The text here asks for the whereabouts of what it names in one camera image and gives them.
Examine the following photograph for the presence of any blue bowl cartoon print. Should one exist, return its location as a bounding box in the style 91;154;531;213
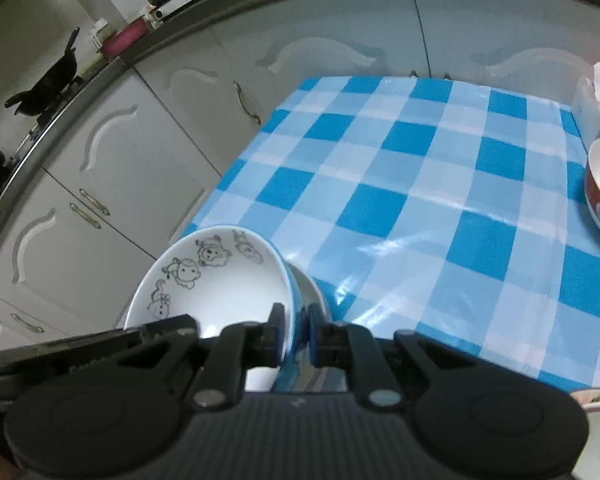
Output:
122;225;301;393

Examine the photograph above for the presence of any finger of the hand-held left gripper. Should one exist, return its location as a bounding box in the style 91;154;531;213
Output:
65;313;200;375

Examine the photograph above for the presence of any white bowl grey-blue pattern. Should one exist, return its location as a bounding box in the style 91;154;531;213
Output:
287;264;353;393

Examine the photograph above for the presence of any white cup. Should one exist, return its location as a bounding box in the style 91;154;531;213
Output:
89;18;112;46

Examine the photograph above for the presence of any white tissue pack red print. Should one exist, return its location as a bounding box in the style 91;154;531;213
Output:
571;61;600;138

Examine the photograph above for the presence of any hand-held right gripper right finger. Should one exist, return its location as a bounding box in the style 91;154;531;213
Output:
307;306;468;409

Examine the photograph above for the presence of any pink plastic basin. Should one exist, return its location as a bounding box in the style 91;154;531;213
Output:
100;16;149;59

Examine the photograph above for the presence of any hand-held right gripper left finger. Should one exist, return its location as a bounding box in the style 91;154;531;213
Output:
112;302;287;409

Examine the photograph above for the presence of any brass cabinet handle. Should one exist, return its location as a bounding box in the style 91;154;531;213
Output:
10;313;46;334
78;188;112;217
233;81;262;125
69;203;102;229

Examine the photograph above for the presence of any blue white checked tablecloth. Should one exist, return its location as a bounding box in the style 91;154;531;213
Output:
180;75;600;396

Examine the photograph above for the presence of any black wok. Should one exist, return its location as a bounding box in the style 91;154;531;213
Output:
5;26;83;115

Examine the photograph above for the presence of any white induction cooker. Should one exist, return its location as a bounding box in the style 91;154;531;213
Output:
147;0;218;30

